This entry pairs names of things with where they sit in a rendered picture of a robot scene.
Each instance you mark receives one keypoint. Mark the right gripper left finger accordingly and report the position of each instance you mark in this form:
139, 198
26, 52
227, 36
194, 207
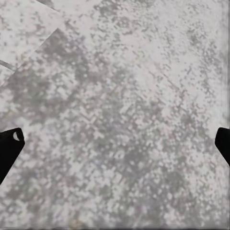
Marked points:
11, 144

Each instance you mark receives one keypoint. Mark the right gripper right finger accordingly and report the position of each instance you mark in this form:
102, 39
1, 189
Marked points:
222, 142

